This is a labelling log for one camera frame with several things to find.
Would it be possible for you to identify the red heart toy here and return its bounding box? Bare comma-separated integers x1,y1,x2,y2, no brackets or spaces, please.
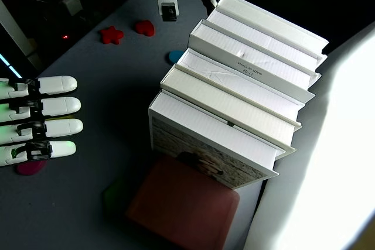
134,19,155,37

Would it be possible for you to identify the blue round toy piece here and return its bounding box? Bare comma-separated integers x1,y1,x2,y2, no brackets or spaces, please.
168,50,185,67

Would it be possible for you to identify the white book with printed edge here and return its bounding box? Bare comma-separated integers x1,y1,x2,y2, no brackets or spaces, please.
189,18,322,104

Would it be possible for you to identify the red star toy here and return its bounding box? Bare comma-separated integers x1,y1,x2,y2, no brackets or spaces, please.
98,25,125,46

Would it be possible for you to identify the white power adapter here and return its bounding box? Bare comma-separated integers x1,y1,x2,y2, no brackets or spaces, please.
60,0,85,16

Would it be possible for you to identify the white book with photo cover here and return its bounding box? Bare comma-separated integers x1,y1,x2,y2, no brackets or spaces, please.
148,89,287,190

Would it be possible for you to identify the grey table cloth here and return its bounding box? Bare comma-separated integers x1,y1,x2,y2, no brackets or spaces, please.
0,0,258,250

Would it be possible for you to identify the cyan light strip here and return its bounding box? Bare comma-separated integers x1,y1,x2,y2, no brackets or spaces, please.
0,53,23,79

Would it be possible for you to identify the maroon rounded box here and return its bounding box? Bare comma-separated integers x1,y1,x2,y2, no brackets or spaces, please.
125,155,241,250

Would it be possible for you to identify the green toy piece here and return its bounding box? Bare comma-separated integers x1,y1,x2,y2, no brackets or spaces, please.
103,177,137,214

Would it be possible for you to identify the pink toy piece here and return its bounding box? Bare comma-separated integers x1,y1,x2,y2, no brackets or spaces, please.
16,158,47,176

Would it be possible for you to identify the white frame post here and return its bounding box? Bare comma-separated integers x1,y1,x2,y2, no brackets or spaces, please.
0,0,44,72

